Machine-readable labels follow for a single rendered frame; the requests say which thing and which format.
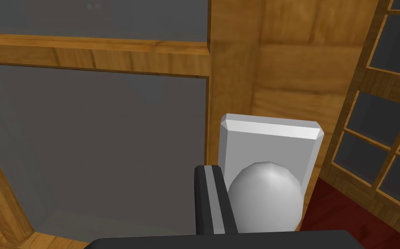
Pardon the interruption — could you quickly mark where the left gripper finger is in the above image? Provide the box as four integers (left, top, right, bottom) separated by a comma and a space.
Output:
194, 165, 239, 236

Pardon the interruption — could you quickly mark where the grey round door knob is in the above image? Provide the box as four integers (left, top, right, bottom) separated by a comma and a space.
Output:
218, 113, 325, 234

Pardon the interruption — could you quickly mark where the wooden door leaf with glass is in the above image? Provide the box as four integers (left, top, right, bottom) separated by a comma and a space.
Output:
0, 0, 382, 249

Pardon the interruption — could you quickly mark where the wooden lattice window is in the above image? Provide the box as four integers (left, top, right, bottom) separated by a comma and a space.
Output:
319, 0, 400, 247

